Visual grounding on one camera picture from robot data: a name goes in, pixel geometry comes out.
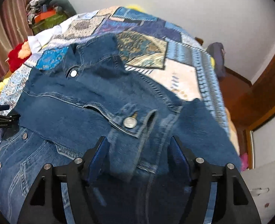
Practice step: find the orange box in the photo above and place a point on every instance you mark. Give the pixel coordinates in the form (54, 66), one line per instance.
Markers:
(44, 15)

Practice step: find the striped red gold curtain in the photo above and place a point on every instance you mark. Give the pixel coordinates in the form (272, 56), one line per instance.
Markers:
(14, 29)

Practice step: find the white floral pillow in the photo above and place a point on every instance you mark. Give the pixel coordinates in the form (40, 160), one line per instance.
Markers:
(261, 184)

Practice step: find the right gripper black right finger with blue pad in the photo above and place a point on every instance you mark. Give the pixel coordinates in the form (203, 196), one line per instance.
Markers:
(233, 204)

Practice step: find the green storage box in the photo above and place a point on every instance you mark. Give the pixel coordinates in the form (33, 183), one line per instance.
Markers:
(49, 23)

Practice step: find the pile of clutter clothes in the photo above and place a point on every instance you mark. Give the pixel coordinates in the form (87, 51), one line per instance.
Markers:
(36, 7)

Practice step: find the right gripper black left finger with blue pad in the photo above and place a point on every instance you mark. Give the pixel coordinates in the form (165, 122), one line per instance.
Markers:
(44, 201)

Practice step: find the red plush toy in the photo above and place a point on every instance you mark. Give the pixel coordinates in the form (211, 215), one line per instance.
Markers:
(18, 56)

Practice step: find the white shirt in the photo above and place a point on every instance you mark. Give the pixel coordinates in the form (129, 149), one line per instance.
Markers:
(36, 42)

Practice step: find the blue patchwork bedspread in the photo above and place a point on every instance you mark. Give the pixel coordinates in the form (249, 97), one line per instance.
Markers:
(148, 45)

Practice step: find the dark blue backpack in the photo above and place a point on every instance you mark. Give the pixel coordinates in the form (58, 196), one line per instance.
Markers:
(216, 50)

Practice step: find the blue denim jacket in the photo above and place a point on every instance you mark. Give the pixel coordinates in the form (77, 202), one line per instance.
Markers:
(65, 110)

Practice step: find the grey plush pillow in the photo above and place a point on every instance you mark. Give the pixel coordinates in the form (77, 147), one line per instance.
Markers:
(63, 7)

